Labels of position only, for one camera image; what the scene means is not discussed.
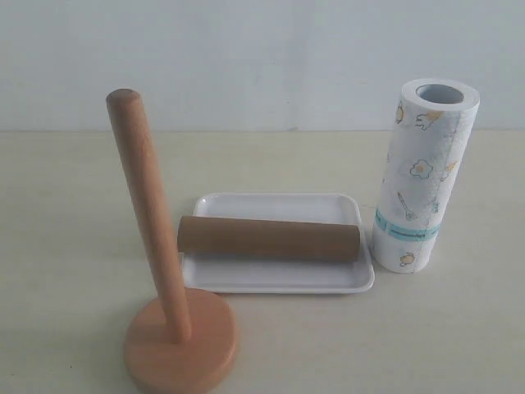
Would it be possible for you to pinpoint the brown cardboard tube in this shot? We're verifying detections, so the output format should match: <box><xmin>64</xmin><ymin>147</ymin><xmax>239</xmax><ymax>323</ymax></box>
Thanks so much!
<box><xmin>177</xmin><ymin>216</ymin><xmax>361</xmax><ymax>262</ymax></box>

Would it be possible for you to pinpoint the printed white paper towel roll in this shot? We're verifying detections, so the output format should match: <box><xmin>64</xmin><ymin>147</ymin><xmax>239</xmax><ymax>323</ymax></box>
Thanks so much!
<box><xmin>372</xmin><ymin>78</ymin><xmax>480</xmax><ymax>273</ymax></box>

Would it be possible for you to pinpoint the wooden paper towel holder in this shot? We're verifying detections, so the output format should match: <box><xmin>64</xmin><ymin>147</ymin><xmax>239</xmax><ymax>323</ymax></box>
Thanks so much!
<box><xmin>106</xmin><ymin>88</ymin><xmax>239</xmax><ymax>393</ymax></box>

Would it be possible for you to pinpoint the white rectangular plastic tray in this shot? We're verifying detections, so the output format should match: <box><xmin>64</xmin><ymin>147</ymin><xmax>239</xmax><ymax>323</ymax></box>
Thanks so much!
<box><xmin>181</xmin><ymin>192</ymin><xmax>375</xmax><ymax>294</ymax></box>

